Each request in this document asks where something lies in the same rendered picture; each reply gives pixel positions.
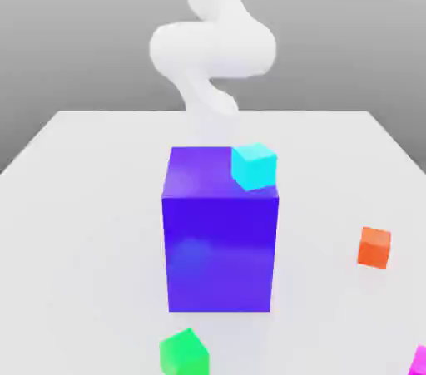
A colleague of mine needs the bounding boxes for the small cyan cube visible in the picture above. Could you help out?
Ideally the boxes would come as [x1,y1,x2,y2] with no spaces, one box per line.
[230,142,278,192]

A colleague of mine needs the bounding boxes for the small orange cube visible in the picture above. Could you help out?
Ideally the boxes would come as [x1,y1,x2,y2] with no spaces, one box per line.
[356,226,392,270]

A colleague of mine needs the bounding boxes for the small green cube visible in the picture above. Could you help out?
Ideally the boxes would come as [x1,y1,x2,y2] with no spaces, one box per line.
[158,328,211,375]

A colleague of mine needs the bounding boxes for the small magenta cube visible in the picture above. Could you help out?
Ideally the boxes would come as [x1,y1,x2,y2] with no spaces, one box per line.
[408,344,426,375]

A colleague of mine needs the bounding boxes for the large purple box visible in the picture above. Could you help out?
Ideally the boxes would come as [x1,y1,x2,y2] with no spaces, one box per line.
[161,146,280,313]

